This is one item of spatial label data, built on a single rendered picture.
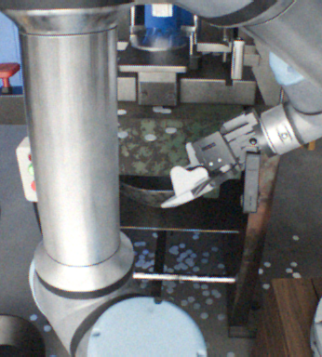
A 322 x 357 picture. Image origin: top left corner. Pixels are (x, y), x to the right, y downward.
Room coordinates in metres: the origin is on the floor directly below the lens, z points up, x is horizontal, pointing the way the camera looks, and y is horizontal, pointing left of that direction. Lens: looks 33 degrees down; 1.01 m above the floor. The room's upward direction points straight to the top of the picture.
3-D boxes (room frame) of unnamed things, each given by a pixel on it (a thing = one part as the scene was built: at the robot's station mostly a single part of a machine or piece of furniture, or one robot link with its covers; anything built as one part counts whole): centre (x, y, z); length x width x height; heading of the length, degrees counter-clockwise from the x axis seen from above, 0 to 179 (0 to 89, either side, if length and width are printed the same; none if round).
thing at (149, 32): (1.04, 0.00, 0.76); 0.15 x 0.09 x 0.05; 86
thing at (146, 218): (1.06, 0.00, 0.31); 0.43 x 0.42 x 0.01; 86
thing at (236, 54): (0.91, -0.17, 0.75); 0.03 x 0.03 x 0.10; 86
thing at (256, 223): (1.17, -0.28, 0.45); 0.92 x 0.12 x 0.90; 176
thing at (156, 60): (0.87, 0.01, 0.72); 0.25 x 0.14 x 0.14; 176
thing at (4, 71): (0.84, 0.34, 0.72); 0.07 x 0.06 x 0.08; 176
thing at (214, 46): (1.03, -0.17, 0.76); 0.17 x 0.06 x 0.10; 86
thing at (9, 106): (0.84, 0.32, 0.62); 0.10 x 0.06 x 0.20; 86
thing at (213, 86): (1.05, 0.00, 0.67); 0.45 x 0.30 x 0.06; 86
